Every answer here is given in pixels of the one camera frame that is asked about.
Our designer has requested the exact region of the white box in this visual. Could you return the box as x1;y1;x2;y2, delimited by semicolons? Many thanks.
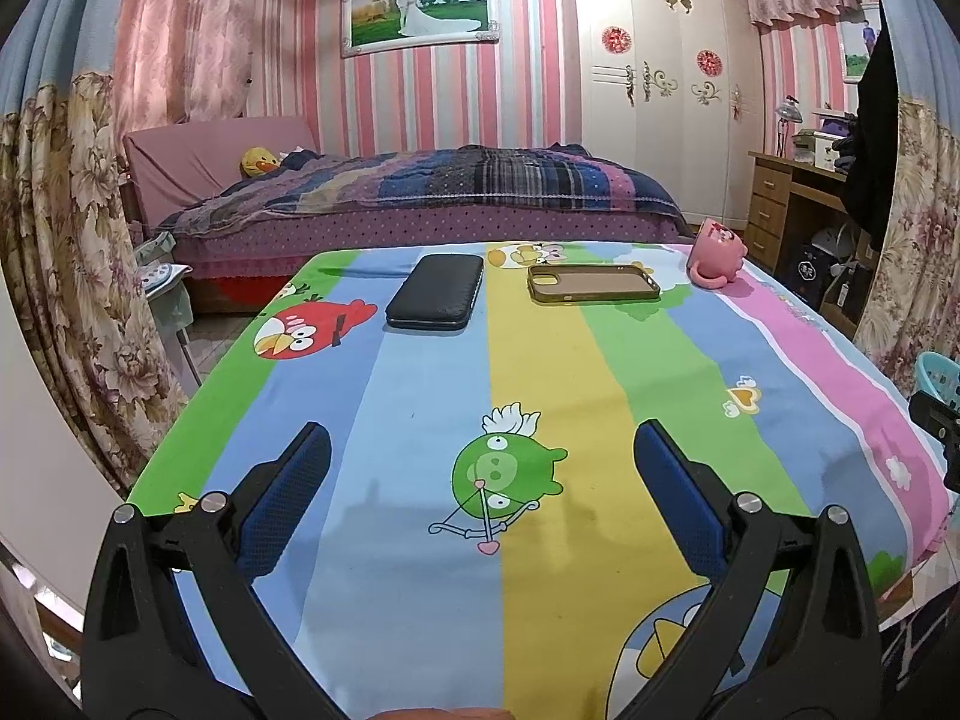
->
793;127;841;170

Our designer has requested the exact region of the wooden desk with drawers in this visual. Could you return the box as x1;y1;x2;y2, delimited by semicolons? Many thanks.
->
748;150;878;338

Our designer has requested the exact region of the cartoon printed tablecloth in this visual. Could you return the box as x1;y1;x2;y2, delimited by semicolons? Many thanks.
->
126;240;953;720

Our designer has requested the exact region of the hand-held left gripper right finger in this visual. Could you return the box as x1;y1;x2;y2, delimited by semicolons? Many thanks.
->
615;420;882;720

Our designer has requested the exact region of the olive phone case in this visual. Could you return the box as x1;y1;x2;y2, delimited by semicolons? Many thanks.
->
526;262;662;305

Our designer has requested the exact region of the framed wall picture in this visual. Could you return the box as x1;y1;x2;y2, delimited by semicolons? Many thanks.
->
339;0;500;57

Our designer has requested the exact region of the small white side table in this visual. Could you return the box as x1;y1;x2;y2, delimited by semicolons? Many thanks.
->
135;232;200;391

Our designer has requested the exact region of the black bag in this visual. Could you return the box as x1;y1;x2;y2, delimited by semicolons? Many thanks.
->
780;244;826;305

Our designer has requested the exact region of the small wall picture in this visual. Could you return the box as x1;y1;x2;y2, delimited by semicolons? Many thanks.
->
838;4;880;83

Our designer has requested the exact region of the pink cartoon mug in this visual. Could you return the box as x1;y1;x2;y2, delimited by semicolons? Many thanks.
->
686;216;751;291

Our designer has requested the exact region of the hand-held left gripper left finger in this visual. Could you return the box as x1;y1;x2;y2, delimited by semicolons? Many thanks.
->
81;422;353;720

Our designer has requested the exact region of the desk lamp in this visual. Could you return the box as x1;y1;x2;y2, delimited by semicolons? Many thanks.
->
775;95;803;158

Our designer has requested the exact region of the plaid patchwork quilt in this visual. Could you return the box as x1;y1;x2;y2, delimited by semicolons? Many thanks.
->
157;142;687;237

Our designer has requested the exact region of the pink window curtain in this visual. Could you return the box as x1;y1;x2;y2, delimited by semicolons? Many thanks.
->
112;0;282;143

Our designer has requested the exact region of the black zip case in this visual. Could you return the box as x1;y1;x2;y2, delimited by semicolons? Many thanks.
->
384;253;485;332

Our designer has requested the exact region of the white appliance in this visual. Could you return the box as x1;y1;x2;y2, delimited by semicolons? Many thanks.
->
814;225;856;263

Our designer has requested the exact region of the blue floral curtain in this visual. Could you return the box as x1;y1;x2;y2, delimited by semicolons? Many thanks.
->
0;0;188;496
855;0;960;376

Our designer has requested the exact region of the bed with pink headboard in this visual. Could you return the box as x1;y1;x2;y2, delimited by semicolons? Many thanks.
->
122;116;695;316

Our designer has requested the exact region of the white wardrobe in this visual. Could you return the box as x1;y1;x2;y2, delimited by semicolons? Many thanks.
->
562;0;766;226

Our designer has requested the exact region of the teal plastic basket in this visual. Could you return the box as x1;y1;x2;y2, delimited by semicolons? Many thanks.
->
915;351;960;410

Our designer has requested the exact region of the black hanging garment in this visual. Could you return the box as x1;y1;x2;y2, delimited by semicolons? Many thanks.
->
844;4;901;248

